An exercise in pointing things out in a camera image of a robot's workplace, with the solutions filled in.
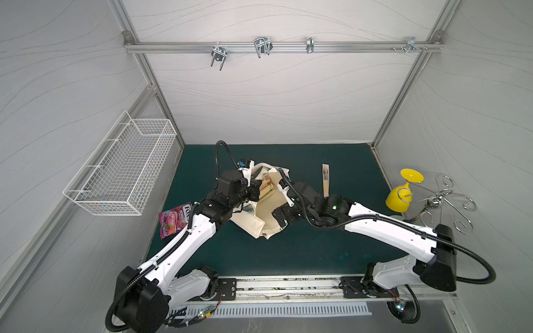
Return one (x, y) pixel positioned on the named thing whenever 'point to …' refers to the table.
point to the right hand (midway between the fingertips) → (282, 206)
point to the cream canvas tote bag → (257, 217)
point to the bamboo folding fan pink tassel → (325, 180)
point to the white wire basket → (119, 177)
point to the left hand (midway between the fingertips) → (257, 181)
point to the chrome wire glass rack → (436, 200)
